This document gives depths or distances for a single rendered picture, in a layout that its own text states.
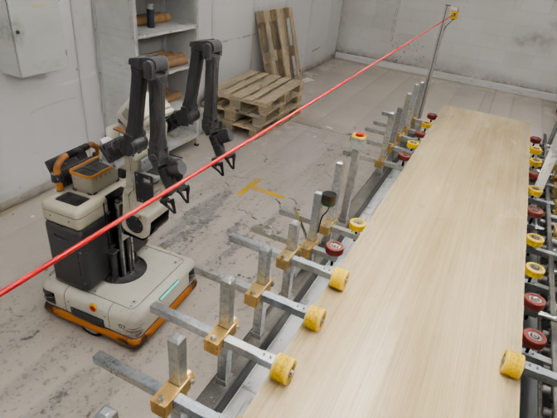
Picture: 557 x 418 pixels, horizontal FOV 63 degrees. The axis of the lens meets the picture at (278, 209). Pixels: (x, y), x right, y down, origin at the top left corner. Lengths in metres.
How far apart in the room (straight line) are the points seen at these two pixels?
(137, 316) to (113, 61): 2.46
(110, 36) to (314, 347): 3.35
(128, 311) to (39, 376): 0.55
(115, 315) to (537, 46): 8.30
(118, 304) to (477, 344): 1.78
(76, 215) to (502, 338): 1.95
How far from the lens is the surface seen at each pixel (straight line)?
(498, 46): 9.46
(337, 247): 2.04
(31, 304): 3.22
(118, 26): 4.24
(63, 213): 2.51
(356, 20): 9.86
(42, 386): 2.75
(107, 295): 2.73
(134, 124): 2.01
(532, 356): 1.99
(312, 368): 1.53
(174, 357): 1.30
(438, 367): 1.66
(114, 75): 4.39
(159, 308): 1.61
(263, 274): 1.65
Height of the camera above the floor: 2.06
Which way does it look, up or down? 31 degrees down
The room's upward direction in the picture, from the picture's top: 6 degrees clockwise
